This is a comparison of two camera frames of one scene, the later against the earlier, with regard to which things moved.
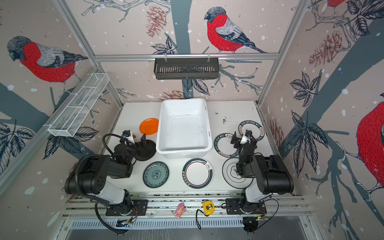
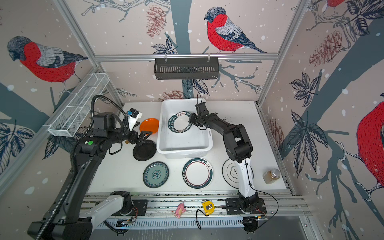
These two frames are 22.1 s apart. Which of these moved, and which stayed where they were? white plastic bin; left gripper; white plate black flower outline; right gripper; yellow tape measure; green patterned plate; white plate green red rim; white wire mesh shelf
Moved: right gripper; left gripper
Stayed: yellow tape measure; white wire mesh shelf; green patterned plate; white plastic bin; white plate black flower outline; white plate green red rim
